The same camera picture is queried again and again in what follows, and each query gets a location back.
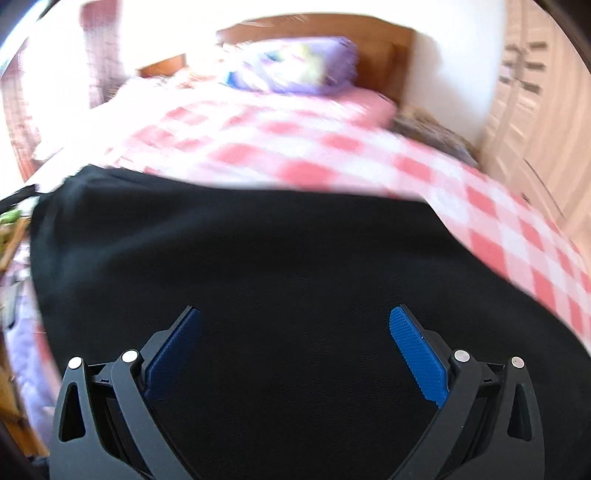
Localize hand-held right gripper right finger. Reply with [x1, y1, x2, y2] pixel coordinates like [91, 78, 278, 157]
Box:
[389, 305, 548, 480]

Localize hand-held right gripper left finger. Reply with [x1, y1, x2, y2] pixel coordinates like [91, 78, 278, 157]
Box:
[48, 305, 204, 480]

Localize black pants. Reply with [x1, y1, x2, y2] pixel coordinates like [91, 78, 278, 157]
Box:
[30, 165, 591, 480]

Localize lilac cloth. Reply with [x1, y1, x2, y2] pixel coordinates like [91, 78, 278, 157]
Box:
[0, 249, 63, 416]

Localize floral covered nightstand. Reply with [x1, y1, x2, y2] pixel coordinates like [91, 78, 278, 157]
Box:
[392, 106, 481, 168]

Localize pink checked bed sheet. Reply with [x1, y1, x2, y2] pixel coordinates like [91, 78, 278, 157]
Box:
[34, 76, 591, 344]

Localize light wooden wardrobe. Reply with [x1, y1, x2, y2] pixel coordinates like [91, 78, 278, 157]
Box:
[480, 0, 591, 259]

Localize pink patterned curtain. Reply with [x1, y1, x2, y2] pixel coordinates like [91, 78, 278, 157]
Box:
[0, 28, 118, 167]

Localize wooden bed headboard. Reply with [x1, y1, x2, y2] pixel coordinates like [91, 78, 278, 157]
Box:
[139, 14, 416, 100]

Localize purple floral folded quilt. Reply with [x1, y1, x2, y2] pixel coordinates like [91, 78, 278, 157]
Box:
[219, 36, 358, 97]

